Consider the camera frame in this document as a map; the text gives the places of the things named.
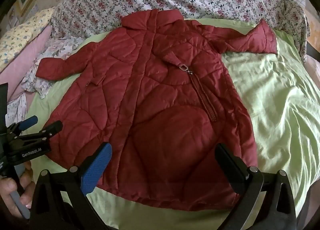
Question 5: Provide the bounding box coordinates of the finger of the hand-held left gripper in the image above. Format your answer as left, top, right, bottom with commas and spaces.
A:
6, 116, 39, 134
15, 120, 63, 146

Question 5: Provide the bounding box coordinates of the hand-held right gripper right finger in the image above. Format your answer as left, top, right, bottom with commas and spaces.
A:
214, 143, 304, 230

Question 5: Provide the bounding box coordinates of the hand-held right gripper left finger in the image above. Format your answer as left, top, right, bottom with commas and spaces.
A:
32, 142, 118, 230

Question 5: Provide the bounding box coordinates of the red quilted jacket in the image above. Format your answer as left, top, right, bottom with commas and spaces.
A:
35, 10, 278, 212

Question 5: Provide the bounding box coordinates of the person's left hand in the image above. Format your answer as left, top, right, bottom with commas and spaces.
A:
0, 161, 37, 217

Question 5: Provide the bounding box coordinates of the white floral cloth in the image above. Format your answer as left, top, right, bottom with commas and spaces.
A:
6, 36, 84, 123

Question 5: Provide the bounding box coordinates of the pink cloth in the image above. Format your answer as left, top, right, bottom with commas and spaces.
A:
0, 24, 54, 106

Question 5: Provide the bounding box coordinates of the light green bed sheet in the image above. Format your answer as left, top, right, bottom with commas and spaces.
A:
22, 18, 320, 230

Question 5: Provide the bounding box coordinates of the yellow floral pillow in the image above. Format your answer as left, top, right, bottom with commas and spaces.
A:
0, 7, 57, 71

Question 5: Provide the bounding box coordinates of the dark furniture edge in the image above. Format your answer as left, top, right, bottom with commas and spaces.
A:
305, 38, 320, 62

